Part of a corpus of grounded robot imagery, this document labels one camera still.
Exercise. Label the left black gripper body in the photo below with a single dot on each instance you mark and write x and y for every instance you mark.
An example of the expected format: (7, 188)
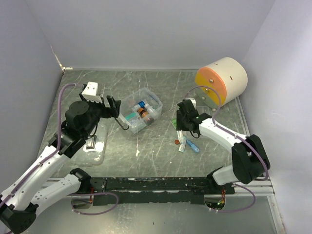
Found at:
(98, 110)

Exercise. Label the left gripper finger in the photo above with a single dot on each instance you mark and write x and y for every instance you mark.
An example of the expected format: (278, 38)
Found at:
(116, 108)
(111, 101)

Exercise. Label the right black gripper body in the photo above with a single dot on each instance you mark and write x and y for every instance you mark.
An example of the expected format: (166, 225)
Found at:
(181, 121)

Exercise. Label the green medicine box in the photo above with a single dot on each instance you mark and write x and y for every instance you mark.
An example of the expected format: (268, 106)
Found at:
(173, 122)

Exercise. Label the clear plastic divider tray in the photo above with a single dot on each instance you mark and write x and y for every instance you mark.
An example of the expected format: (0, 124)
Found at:
(204, 112)

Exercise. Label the white tube packet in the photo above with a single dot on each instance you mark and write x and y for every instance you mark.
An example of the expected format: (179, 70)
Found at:
(182, 140)

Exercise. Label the teal-header plastic sachet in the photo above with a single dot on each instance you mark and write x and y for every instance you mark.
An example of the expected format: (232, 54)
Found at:
(133, 119)

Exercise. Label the clear plastic storage box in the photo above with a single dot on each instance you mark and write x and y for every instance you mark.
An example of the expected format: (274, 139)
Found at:
(143, 94)

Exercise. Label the small blue-label vial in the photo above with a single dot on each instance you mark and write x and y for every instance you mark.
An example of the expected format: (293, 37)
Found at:
(137, 107)

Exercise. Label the white medicine bottle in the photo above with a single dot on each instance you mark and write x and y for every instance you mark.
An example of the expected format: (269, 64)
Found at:
(150, 109)

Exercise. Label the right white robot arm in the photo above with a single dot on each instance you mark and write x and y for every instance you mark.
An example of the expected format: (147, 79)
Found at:
(249, 159)

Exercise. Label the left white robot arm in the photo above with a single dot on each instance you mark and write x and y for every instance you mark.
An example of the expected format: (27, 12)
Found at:
(25, 199)

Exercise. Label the blue plastic applicator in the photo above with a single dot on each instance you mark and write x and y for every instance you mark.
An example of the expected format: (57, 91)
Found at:
(193, 146)

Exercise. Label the clear plastic box lid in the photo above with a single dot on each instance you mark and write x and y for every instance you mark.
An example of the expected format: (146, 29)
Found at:
(92, 152)

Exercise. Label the beige cylinder orange face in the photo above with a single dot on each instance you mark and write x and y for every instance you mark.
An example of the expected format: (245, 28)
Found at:
(225, 77)

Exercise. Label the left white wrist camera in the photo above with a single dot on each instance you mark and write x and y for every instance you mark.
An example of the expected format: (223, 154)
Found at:
(90, 93)

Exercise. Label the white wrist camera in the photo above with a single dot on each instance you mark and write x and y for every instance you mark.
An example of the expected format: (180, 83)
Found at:
(193, 102)
(90, 93)

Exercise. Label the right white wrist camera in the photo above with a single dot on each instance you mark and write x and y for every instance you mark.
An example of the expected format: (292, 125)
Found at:
(193, 102)

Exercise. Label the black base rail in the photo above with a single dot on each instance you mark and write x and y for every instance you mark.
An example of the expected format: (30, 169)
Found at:
(157, 190)

